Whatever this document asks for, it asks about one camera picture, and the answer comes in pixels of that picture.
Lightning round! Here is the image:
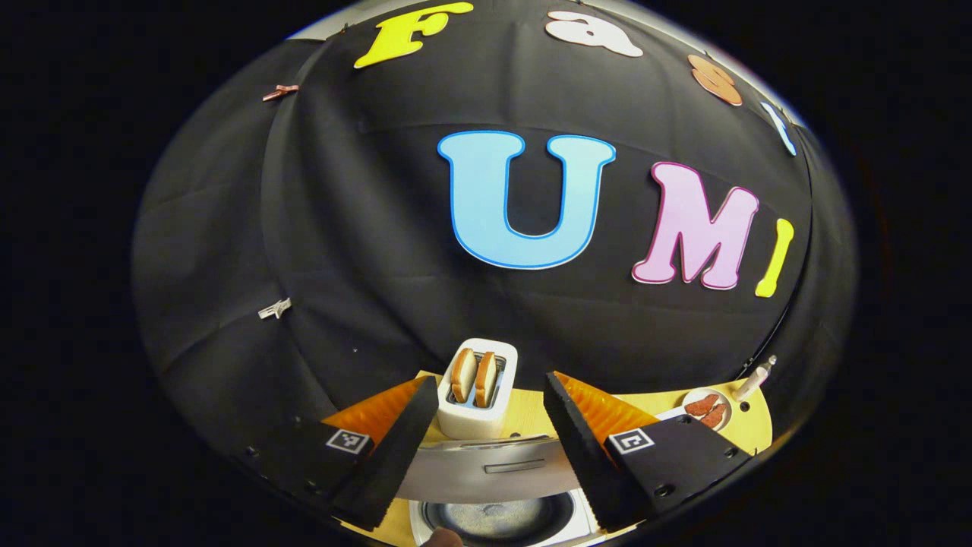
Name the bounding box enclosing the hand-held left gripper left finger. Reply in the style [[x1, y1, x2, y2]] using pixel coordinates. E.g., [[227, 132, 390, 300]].
[[235, 375, 440, 533]]

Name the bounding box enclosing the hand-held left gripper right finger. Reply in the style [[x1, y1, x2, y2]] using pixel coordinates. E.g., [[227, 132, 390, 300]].
[[542, 370, 755, 533]]

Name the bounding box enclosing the white rice cooker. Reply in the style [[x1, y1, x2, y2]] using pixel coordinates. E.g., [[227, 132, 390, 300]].
[[395, 433, 608, 547]]

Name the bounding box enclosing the white toaster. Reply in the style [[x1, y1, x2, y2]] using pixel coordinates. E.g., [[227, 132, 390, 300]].
[[436, 337, 520, 442]]

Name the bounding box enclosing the toasted bread slice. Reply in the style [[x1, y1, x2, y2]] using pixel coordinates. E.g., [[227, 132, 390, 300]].
[[450, 347, 479, 404], [474, 350, 500, 409]]

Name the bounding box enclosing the white round plate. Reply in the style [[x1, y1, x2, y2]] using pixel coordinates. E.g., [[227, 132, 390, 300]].
[[680, 388, 734, 433]]

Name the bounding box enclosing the clear bottle pink label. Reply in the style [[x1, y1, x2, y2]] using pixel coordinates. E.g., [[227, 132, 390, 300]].
[[731, 354, 778, 403]]

